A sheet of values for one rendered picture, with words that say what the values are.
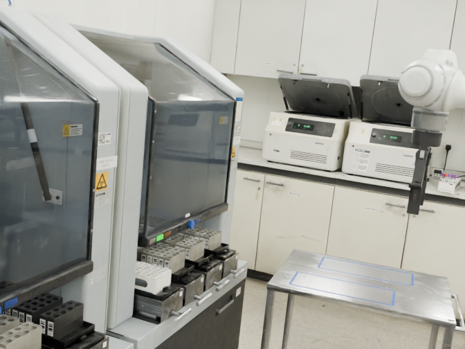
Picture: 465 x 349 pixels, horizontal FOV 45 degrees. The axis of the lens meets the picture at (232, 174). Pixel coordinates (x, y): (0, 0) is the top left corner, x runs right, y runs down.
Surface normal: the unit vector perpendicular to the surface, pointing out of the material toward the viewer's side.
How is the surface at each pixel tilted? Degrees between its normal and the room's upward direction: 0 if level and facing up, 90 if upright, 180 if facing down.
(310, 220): 90
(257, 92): 90
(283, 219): 90
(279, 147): 90
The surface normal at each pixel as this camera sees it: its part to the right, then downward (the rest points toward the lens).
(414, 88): -0.61, 0.04
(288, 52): -0.40, 0.12
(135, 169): 0.91, 0.16
